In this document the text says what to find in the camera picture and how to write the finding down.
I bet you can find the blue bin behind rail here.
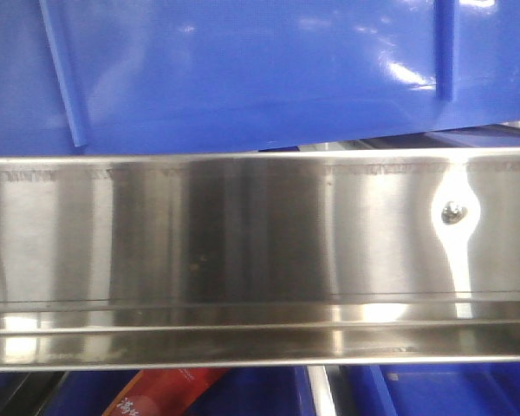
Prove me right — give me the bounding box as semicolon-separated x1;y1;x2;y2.
265;121;520;152

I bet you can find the stainless steel conveyor side rail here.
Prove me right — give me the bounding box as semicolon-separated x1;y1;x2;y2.
0;147;520;371

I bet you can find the blue bin lower left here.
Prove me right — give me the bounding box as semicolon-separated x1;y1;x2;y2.
43;367;315;415

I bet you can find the white bar between lower bins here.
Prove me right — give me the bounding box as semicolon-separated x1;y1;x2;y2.
307;366;337;416

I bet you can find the blue bin lower right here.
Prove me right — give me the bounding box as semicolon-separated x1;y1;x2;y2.
343;362;520;415

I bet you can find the large blue plastic bin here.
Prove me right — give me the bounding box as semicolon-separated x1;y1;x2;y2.
0;1;520;156

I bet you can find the red printed package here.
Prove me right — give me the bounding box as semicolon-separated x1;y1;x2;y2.
103;367;229;415

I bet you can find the silver screw in rail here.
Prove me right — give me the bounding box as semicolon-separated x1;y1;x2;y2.
441;201;467;225

